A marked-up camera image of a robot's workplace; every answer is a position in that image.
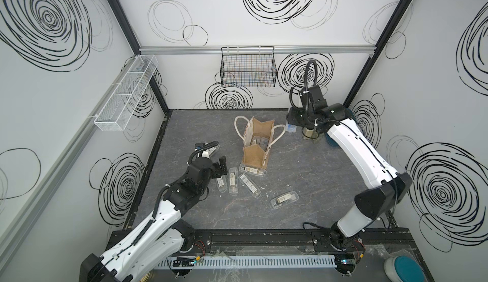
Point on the clear compass case blue compass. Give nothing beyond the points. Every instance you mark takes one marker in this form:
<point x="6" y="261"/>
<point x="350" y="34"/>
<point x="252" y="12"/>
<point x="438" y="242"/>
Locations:
<point x="262" y="142"/>

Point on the teal rectangular tray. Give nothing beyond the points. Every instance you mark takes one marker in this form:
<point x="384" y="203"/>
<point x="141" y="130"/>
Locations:
<point x="331" y="141"/>

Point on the aluminium wall rail back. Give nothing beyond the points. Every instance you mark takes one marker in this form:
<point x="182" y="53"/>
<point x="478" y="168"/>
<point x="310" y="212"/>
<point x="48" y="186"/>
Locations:
<point x="238" y="50"/>

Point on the clear compass case by bag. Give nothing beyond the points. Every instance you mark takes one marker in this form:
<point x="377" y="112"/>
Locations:
<point x="252" y="170"/>

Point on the black corner frame post right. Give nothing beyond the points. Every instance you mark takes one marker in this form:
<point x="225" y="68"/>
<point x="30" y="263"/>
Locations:
<point x="388" y="31"/>

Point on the aluminium wall rail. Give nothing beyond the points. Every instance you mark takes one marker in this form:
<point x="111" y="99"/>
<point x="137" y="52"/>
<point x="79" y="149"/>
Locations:
<point x="18" y="230"/>
<point x="238" y="50"/>

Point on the spice jar pale contents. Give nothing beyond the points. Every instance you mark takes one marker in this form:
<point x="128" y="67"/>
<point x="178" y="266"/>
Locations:
<point x="309" y="134"/>

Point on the clear compass case lone right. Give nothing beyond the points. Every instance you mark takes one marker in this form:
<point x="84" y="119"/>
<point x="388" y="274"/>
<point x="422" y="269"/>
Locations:
<point x="283" y="200"/>

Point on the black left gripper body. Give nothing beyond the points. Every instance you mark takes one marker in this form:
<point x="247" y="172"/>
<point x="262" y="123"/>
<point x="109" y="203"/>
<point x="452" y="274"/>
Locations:
<point x="217" y="172"/>

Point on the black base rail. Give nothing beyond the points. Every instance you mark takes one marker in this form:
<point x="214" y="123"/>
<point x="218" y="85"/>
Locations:
<point x="212" y="239"/>

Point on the burlap canvas cat bag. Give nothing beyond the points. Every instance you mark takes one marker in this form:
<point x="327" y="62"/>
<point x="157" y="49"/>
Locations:
<point x="253" y="155"/>

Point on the black corner frame post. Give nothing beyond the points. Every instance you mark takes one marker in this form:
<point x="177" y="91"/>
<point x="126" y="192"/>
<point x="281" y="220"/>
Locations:
<point x="131" y="38"/>
<point x="388" y="31"/>

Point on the clear M&G compass case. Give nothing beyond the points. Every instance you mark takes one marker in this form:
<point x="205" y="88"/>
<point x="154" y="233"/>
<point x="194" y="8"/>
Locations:
<point x="290" y="128"/>

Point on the aluminium wall rail left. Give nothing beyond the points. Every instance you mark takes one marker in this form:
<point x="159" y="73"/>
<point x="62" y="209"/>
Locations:
<point x="18" y="230"/>

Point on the clear long compass case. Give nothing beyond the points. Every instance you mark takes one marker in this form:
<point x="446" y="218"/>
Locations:
<point x="222" y="184"/>

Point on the black corner frame post left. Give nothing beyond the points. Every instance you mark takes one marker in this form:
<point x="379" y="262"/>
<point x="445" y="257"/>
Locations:
<point x="131" y="38"/>

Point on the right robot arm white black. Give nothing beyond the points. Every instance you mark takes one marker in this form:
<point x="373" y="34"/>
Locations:
<point x="386" y="187"/>

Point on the white slotted cable duct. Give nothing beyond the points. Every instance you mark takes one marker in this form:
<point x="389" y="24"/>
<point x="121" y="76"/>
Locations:
<point x="253" y="262"/>

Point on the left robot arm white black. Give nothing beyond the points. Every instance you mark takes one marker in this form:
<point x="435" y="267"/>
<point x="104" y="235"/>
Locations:
<point x="162" y="233"/>

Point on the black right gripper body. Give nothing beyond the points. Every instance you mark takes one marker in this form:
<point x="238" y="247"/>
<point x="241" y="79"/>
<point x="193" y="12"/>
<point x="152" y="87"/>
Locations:
<point x="297" y="117"/>

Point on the black wire wall basket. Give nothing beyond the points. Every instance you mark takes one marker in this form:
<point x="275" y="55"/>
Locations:
<point x="248" y="70"/>

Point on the white wire wall shelf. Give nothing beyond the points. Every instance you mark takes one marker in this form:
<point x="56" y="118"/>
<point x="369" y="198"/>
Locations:
<point x="131" y="97"/>

